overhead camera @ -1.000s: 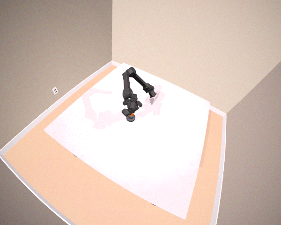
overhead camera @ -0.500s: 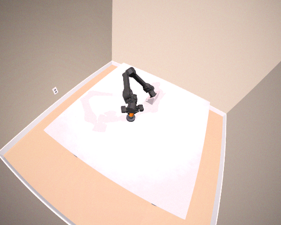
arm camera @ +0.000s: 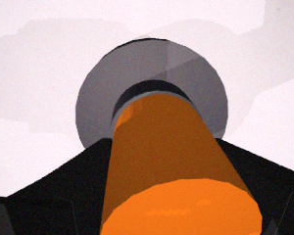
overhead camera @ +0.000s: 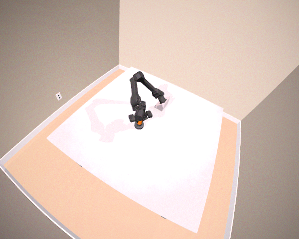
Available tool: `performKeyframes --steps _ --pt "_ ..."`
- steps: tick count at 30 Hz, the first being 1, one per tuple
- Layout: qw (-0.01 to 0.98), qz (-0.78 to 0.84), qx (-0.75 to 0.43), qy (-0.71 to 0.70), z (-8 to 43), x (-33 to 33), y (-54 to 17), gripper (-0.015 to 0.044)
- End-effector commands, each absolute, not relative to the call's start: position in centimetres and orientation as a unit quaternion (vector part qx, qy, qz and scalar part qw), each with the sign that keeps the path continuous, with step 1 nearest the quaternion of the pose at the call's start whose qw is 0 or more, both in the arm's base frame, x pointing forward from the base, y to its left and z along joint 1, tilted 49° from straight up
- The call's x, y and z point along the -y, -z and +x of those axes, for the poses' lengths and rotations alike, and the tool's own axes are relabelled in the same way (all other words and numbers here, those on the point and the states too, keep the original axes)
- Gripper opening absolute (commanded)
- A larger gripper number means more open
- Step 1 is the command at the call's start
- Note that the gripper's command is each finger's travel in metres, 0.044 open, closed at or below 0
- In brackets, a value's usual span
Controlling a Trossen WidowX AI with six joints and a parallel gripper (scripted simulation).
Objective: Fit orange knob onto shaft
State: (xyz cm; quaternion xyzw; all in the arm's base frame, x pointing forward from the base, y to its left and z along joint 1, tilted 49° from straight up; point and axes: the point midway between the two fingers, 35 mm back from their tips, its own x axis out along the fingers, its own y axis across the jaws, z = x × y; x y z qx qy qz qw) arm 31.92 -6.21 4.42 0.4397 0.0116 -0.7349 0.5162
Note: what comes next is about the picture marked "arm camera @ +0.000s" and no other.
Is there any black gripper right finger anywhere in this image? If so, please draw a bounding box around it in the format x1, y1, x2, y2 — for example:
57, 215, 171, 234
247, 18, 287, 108
215, 138, 294, 235

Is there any orange knob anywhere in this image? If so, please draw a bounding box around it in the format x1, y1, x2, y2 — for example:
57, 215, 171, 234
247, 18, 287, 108
100, 95, 262, 235

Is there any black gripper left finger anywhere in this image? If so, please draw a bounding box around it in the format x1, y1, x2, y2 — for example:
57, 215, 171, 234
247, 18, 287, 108
0, 137, 113, 235

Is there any grey round pedestal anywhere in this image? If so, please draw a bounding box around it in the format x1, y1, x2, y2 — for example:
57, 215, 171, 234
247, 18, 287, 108
75, 38, 228, 149

